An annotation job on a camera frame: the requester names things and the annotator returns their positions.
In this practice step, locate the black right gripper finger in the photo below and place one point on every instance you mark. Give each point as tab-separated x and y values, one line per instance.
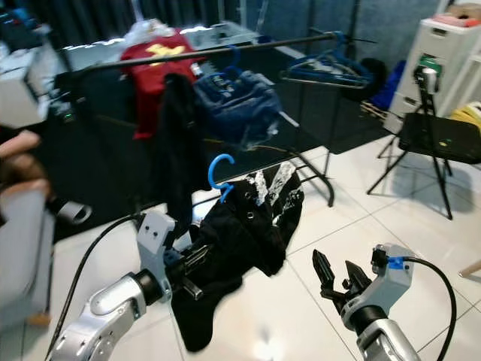
326	272
358	278

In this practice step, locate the black garment white print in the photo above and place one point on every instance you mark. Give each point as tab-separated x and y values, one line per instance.
240	241

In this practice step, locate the blue plastic hanger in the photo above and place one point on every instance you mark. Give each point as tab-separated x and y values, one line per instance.
210	173
331	71

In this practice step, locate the person's bare forearm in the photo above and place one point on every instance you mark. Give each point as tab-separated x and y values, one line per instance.
19	158

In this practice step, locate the plain black garment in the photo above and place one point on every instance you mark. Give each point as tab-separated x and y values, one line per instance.
184	150

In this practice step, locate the black silver cylinder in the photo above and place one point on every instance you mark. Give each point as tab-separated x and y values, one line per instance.
74	210

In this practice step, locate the black flat panel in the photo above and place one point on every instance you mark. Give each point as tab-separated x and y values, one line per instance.
455	143

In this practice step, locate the dark blue denim garment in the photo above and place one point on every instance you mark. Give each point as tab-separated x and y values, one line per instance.
237	109

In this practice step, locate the red shirt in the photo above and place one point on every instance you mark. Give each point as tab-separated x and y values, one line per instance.
150	98

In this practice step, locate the yellow object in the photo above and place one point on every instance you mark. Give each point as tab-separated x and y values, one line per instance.
470	113

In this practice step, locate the black metal clothes rack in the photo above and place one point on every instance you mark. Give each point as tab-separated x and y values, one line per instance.
270	44

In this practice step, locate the white storage box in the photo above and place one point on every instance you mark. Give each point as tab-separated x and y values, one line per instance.
26	86

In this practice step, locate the white crumpled cloth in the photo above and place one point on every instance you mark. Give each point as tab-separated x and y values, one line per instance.
150	30

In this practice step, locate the white drawer cabinet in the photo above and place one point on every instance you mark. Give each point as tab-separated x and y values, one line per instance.
451	45

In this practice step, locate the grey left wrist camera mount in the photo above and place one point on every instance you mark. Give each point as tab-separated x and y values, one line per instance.
156	241

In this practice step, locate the black camera tripod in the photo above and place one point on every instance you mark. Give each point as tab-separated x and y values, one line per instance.
432	128

